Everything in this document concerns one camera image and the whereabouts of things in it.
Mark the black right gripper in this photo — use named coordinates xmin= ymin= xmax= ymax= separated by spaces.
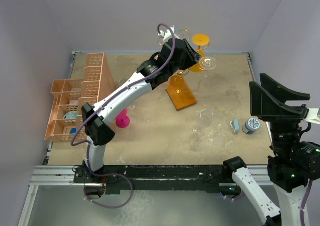
xmin=248 ymin=70 xmax=308 ymax=156

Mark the yellow plastic goblet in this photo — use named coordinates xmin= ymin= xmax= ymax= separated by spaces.
xmin=188 ymin=34 xmax=210 ymax=73

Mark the clear wine glass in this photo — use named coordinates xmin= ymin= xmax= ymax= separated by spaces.
xmin=157 ymin=82 xmax=169 ymax=90
xmin=192 ymin=109 xmax=214 ymax=136

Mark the magenta plastic goblet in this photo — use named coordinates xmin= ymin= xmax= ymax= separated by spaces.
xmin=115 ymin=109 xmax=131 ymax=128

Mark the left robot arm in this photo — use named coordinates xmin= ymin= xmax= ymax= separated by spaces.
xmin=81 ymin=38 xmax=201 ymax=182

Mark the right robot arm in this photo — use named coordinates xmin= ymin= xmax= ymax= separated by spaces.
xmin=222 ymin=73 xmax=320 ymax=226

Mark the wooden rack base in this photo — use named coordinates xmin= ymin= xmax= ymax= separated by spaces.
xmin=166 ymin=75 xmax=197 ymax=111

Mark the small light blue box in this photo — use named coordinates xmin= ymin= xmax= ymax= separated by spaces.
xmin=230 ymin=119 xmax=240 ymax=133

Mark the peach plastic basket organizer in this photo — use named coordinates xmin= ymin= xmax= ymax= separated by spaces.
xmin=44 ymin=53 xmax=116 ymax=142

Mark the gold wire wine glass rack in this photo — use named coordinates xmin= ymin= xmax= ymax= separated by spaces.
xmin=154 ymin=27 xmax=216 ymax=78

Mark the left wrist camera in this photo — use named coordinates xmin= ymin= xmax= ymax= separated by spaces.
xmin=157 ymin=25 xmax=181 ymax=45

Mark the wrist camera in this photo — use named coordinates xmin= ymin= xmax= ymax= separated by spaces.
xmin=157 ymin=25 xmax=181 ymax=45
xmin=304 ymin=108 xmax=320 ymax=124

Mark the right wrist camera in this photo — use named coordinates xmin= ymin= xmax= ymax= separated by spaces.
xmin=304 ymin=108 xmax=320 ymax=124

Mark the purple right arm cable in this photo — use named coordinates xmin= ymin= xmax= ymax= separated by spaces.
xmin=299 ymin=178 xmax=315 ymax=226

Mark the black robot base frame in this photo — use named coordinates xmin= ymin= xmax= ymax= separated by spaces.
xmin=73 ymin=165 xmax=242 ymax=196

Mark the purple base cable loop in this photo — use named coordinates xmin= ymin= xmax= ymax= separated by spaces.
xmin=83 ymin=174 xmax=134 ymax=209

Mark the aluminium rail frame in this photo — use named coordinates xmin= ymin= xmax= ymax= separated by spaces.
xmin=18 ymin=165 xmax=103 ymax=226

